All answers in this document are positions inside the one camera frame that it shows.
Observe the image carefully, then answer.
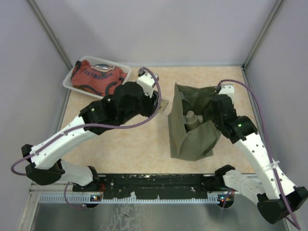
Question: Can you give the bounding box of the square clear bottle black cap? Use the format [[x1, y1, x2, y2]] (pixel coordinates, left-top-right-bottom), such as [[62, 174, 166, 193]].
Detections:
[[158, 99, 169, 114]]

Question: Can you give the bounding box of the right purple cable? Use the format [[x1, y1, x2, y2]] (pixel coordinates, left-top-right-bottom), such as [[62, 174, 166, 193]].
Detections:
[[218, 79, 301, 229]]

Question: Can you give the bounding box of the white slotted cable duct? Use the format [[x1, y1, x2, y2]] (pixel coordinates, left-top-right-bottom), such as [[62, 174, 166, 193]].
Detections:
[[38, 193, 231, 205]]

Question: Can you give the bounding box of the green bottle white cap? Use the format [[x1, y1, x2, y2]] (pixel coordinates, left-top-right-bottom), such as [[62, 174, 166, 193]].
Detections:
[[185, 111, 203, 131]]

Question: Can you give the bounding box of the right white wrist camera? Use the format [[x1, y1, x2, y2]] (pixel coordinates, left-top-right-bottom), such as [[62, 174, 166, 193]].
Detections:
[[217, 84, 235, 100]]

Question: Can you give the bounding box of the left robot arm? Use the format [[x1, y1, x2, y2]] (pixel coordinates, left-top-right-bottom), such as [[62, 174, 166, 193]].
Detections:
[[22, 82, 159, 191]]

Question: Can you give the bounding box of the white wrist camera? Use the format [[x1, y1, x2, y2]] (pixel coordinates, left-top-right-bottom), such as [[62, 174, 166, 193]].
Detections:
[[136, 69, 156, 98], [217, 84, 235, 100]]

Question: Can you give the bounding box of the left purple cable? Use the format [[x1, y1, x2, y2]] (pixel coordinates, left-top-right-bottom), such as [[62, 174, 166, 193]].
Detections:
[[11, 66, 162, 210]]

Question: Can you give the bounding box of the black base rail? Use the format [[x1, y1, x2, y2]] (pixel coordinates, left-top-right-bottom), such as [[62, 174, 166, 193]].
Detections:
[[73, 174, 229, 200]]

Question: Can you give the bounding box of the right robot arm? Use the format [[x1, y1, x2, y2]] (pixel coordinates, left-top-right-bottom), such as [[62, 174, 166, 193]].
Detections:
[[211, 94, 308, 224]]

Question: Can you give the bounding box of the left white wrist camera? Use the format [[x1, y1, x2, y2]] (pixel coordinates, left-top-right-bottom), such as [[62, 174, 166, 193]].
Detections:
[[136, 69, 156, 98]]

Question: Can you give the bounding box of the red printed t-shirt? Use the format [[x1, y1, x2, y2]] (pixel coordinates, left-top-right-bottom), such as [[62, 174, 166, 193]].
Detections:
[[71, 60, 127, 97]]

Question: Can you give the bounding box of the purple cable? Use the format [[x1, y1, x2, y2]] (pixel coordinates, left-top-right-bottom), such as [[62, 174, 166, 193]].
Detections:
[[11, 66, 162, 210], [218, 79, 301, 229]]

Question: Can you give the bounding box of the olive green canvas bag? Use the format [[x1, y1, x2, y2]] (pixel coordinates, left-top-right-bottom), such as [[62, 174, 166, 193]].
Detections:
[[168, 84, 221, 161]]

